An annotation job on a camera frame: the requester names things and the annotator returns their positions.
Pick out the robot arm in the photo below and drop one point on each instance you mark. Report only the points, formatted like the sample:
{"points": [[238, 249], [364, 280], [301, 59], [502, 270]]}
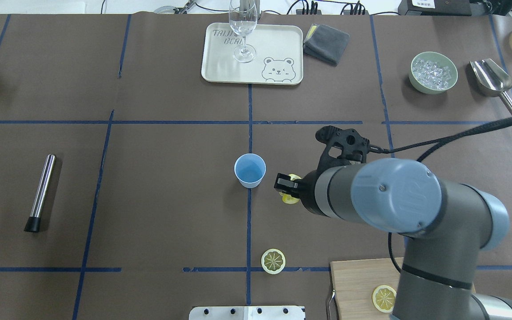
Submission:
{"points": [[447, 224]]}

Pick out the lemon slice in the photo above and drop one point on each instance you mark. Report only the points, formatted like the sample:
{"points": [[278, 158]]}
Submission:
{"points": [[289, 199], [273, 261], [384, 298]]}

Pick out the metal muddler with black tip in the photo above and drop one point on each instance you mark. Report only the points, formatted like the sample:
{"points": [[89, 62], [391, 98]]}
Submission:
{"points": [[34, 220]]}

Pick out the clear wine glass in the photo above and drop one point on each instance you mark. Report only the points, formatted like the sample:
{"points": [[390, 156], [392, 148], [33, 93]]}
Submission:
{"points": [[243, 19]]}

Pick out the wooden cutting board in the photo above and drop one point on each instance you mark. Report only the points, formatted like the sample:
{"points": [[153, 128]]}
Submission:
{"points": [[353, 283]]}

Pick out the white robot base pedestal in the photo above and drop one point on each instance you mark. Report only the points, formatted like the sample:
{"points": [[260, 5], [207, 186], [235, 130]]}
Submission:
{"points": [[274, 312]]}

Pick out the metal ice scoop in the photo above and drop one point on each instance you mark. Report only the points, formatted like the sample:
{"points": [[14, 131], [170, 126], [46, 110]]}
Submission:
{"points": [[493, 81]]}

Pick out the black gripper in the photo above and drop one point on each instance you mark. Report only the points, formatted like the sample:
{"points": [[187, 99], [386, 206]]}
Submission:
{"points": [[308, 192]]}

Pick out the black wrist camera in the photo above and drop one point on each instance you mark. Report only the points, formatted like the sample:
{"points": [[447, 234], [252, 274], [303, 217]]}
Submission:
{"points": [[342, 147]]}

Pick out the grey folded cloth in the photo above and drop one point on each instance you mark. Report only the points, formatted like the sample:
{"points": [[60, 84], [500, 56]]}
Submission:
{"points": [[326, 43]]}

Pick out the light blue plastic cup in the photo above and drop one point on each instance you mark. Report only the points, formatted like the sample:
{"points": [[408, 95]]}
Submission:
{"points": [[250, 169]]}

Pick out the green bowl of ice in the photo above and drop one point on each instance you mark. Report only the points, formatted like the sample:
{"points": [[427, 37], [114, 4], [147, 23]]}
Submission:
{"points": [[432, 73]]}

